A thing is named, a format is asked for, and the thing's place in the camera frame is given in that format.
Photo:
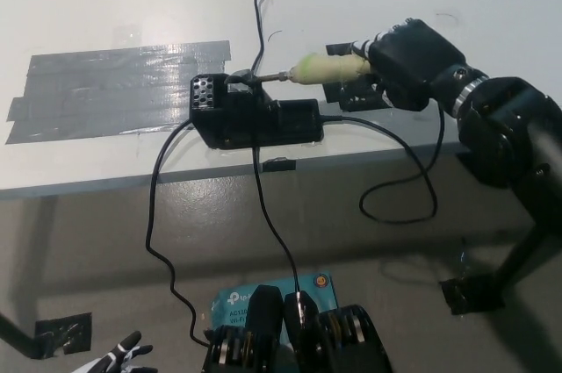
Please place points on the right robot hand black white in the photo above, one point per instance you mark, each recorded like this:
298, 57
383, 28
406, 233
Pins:
412, 66

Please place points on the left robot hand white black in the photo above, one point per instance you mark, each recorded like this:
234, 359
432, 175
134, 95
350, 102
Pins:
118, 355

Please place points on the soldering iron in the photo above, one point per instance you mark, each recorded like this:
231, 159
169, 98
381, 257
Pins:
325, 68

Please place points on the black soldering iron base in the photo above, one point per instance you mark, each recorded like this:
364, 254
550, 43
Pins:
254, 123

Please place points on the black robot body blocks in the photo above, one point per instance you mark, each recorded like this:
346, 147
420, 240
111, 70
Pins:
307, 342

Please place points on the black floor tape patch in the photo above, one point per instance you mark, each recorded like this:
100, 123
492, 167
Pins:
66, 331
470, 296

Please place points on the teal router box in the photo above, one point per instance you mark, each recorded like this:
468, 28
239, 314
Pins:
232, 300

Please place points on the small black tape strip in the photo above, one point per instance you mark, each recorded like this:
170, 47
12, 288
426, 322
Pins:
278, 165

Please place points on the grey duct tape patch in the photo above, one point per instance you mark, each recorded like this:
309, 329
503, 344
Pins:
110, 92

